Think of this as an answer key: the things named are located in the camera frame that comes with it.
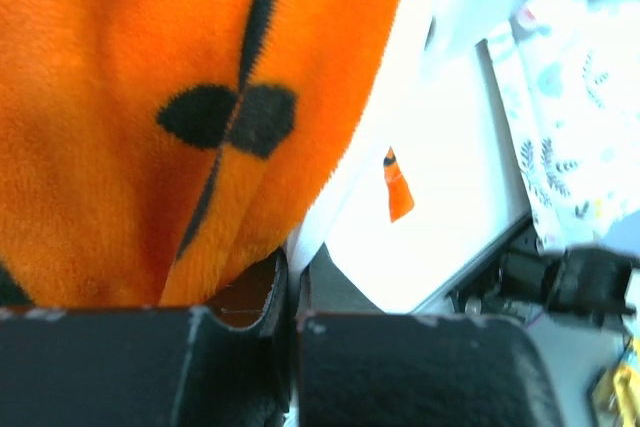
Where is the orange black patterned pillowcase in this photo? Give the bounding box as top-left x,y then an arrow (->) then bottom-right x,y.
1,0 -> 403,307

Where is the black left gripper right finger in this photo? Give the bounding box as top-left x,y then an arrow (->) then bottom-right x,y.
297,312 -> 565,427

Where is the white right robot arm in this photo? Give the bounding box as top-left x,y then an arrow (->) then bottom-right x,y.
448,217 -> 639,333

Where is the floral patterned pillow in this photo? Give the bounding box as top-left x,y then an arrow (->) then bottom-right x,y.
487,0 -> 639,251

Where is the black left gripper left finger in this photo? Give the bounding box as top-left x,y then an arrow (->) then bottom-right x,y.
1,250 -> 291,426

